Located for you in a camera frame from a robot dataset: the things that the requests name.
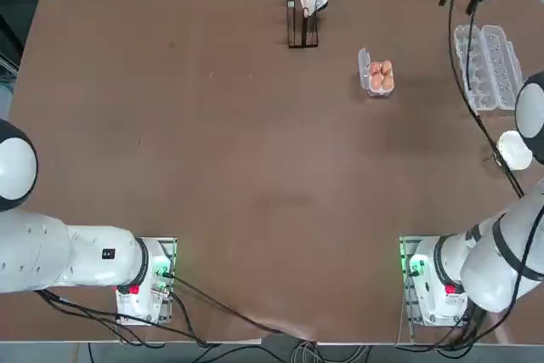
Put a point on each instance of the white four-slot egg tray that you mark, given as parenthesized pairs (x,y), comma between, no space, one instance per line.
(363,69)

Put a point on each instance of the brown egg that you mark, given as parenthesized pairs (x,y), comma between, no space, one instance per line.
(375,68)
(388,81)
(387,67)
(377,81)

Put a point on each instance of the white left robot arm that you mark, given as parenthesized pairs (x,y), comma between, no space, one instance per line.
(85,252)

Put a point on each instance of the transparent twelve-slot egg tray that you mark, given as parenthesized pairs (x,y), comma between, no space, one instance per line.
(501,95)

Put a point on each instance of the white paper cup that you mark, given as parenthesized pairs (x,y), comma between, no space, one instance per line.
(514,152)

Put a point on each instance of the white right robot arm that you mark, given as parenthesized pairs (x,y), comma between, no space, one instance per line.
(489,269)

